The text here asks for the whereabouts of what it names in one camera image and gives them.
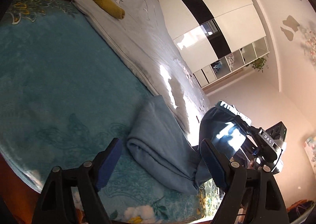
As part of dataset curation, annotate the light blue fleece garment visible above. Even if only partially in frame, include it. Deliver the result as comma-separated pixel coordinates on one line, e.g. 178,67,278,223
126,96,212,195

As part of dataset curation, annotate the green potted plant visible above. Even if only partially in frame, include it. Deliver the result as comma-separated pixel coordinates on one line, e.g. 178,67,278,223
251,56,267,73

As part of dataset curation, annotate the teal floral plush blanket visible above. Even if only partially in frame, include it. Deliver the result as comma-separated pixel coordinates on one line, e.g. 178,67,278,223
0,0,223,223

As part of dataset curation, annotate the white and black wardrobe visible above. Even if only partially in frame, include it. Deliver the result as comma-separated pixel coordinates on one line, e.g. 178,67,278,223
159,0,269,88

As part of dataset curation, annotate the light blue floral duvet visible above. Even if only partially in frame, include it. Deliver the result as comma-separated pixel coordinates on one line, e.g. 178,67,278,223
75,0,211,146

